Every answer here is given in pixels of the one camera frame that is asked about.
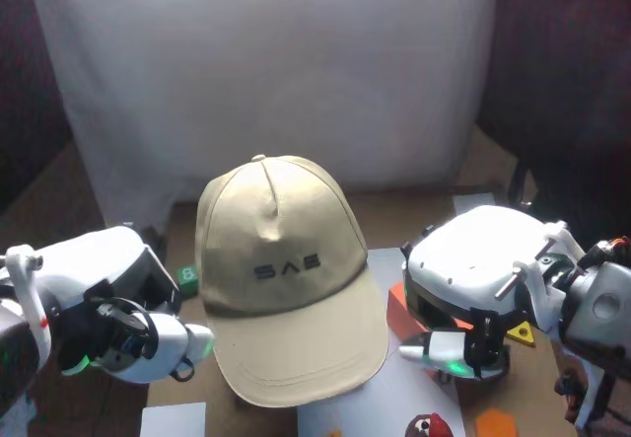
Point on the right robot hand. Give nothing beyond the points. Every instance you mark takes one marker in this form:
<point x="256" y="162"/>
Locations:
<point x="478" y="254"/>

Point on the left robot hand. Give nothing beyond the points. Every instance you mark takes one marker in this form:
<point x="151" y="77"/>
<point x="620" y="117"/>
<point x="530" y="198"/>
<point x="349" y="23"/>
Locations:
<point x="103" y="264"/>

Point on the beige baseball cap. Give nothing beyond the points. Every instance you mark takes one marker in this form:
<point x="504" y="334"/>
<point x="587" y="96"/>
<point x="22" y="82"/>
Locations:
<point x="281" y="240"/>

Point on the small white paper sheet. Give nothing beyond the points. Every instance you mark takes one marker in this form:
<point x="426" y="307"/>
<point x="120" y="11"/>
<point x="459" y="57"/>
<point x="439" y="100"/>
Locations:
<point x="470" y="203"/>
<point x="172" y="419"/>

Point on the green toy brick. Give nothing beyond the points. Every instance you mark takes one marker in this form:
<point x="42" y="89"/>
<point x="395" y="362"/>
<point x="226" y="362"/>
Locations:
<point x="187" y="279"/>

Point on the yellow triangle block with holes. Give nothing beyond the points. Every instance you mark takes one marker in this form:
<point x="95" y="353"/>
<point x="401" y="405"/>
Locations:
<point x="523" y="334"/>

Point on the orange hexagon block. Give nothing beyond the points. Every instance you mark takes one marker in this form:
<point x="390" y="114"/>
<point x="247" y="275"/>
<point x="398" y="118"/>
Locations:
<point x="495" y="424"/>

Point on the red brown bird toy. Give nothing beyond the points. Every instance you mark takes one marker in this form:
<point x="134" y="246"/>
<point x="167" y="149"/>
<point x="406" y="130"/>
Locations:
<point x="428" y="427"/>

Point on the large white paper sheet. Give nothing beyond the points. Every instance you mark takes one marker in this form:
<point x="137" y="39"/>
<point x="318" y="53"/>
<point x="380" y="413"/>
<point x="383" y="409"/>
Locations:
<point x="374" y="407"/>

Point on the white backdrop sheet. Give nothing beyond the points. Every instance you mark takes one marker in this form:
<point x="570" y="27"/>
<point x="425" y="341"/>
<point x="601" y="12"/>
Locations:
<point x="271" y="62"/>

